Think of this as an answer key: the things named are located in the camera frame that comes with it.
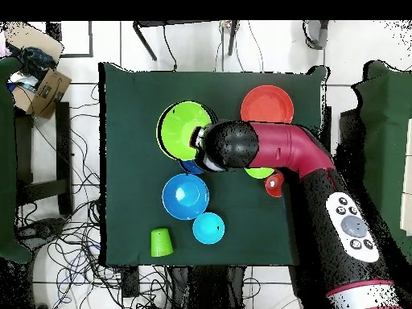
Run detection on dark blue bowl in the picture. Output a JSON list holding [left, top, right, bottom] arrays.
[[178, 159, 205, 175]]

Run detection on large green bowl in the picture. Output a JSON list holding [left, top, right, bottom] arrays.
[[155, 100, 213, 162]]

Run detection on green cup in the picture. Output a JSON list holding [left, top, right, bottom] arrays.
[[150, 227, 175, 258]]

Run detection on large blue bowl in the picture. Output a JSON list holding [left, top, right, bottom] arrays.
[[161, 172, 211, 221]]

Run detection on small green bowl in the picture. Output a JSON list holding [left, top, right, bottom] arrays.
[[244, 167, 276, 180]]

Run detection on small turquoise bowl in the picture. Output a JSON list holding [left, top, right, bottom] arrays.
[[192, 212, 225, 245]]

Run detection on orange cup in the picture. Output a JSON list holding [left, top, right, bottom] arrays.
[[264, 173, 285, 198]]

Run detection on dark green tablecloth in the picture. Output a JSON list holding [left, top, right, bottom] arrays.
[[98, 61, 328, 267]]

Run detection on large orange bowl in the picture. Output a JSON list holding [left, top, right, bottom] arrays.
[[240, 84, 295, 126]]

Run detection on black bench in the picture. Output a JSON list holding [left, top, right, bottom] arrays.
[[14, 101, 74, 217]]

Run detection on black box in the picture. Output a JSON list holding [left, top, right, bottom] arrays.
[[339, 108, 366, 168]]

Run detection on printed cardboard box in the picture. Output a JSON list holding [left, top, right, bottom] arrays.
[[12, 68, 72, 121]]

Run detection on person's foot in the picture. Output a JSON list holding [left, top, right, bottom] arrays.
[[302, 20, 330, 51]]

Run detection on green cloth covered table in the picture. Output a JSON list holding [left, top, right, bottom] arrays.
[[348, 60, 412, 258], [0, 56, 33, 264]]

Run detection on white board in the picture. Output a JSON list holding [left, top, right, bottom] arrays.
[[399, 117, 412, 237]]

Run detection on plain cardboard box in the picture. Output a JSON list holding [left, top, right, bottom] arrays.
[[5, 21, 65, 64]]

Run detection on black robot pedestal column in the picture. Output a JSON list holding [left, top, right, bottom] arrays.
[[168, 265, 249, 309]]

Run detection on tangled floor cables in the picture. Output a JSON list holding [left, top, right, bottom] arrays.
[[15, 83, 171, 309]]

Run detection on black table frame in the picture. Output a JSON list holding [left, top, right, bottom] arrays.
[[132, 20, 241, 62]]

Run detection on grey pedestal leg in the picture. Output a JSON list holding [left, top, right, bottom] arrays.
[[15, 217, 67, 249]]

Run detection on black square frame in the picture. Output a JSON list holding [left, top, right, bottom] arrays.
[[45, 20, 94, 59]]

